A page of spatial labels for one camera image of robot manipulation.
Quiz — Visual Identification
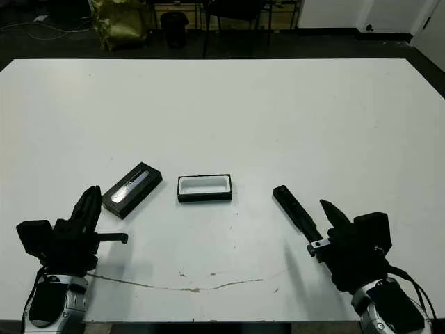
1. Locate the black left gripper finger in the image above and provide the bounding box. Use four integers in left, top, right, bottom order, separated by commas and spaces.
71, 185, 96, 231
86, 185, 102, 234

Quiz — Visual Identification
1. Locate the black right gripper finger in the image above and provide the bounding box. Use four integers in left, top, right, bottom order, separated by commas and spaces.
298, 211, 325, 244
318, 198, 356, 231

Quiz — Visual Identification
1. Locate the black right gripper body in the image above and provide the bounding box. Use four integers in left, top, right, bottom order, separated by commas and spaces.
307, 225, 389, 292

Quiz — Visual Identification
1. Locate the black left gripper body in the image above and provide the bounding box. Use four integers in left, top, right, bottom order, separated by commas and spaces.
43, 218, 129, 278

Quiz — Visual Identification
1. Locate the black bar-shaped camera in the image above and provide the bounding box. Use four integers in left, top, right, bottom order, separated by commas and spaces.
273, 184, 312, 227

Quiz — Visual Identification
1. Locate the black box base white insert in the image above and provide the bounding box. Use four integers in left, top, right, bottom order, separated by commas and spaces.
177, 173, 233, 204

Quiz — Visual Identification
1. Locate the yellow-green bag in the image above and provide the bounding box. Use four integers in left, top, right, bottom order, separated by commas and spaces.
88, 0, 147, 51

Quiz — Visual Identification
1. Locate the black waste bin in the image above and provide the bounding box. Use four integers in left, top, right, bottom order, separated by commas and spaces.
160, 11, 190, 49

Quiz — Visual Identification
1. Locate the white door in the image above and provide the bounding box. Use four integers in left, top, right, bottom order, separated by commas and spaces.
410, 0, 445, 67

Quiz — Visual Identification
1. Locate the black chair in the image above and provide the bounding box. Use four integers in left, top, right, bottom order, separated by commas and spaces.
202, 0, 272, 58

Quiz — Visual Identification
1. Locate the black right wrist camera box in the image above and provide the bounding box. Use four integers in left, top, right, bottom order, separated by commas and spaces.
353, 211, 390, 251

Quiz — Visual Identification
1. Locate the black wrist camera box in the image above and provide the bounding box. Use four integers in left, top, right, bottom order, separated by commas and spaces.
16, 218, 56, 259
353, 211, 390, 251

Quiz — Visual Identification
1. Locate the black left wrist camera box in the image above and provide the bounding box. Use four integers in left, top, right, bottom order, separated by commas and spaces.
16, 218, 56, 259

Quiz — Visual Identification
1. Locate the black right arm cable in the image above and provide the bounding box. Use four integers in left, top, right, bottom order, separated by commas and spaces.
375, 245, 437, 321

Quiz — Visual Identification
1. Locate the white floor cable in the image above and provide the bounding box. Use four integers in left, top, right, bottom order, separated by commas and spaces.
0, 20, 95, 40

